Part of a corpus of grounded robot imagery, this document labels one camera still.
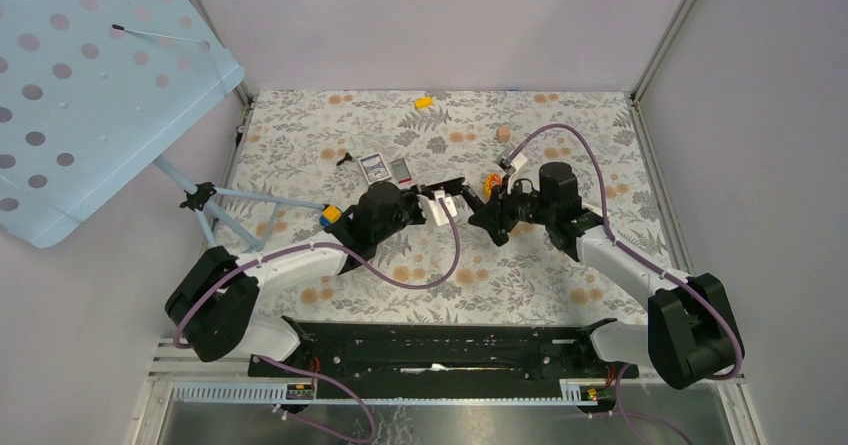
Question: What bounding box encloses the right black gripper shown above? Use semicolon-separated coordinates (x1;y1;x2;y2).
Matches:
469;174;556;234

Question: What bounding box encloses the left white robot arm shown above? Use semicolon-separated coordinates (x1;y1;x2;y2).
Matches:
165;182;425;376

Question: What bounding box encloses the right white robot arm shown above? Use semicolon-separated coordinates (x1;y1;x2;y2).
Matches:
466;162;745;390

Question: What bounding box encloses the grey red small box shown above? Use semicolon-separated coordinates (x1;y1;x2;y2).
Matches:
390;159;412;184

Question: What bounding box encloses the blue playing card box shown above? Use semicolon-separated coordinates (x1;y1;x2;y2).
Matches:
357;153;393;186

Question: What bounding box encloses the blue yellow toy car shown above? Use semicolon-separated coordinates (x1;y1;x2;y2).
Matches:
319;205;343;228

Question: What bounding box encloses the black small clip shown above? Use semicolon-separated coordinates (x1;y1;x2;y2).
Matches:
336;152;354;166

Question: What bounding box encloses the yellow butterfly toy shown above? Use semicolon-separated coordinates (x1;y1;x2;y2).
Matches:
483;173;503;200

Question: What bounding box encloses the tan small cube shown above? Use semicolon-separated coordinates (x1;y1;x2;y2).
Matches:
496;126;511;143

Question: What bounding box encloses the floral table mat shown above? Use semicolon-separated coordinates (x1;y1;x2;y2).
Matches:
233;90;669;325

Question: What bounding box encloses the yellow small block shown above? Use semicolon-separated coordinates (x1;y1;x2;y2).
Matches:
414;96;434;110

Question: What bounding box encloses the blue perforated stand panel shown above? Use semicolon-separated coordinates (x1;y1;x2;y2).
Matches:
1;0;245;248

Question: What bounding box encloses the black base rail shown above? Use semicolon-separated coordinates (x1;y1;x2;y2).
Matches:
284;322;624;400

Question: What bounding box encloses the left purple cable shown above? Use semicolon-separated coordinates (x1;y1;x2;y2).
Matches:
173;193;463;445

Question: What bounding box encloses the purple cable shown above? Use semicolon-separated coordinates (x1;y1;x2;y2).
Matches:
173;193;463;445
503;123;747;445

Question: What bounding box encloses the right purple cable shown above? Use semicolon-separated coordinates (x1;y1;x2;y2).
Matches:
503;123;747;445

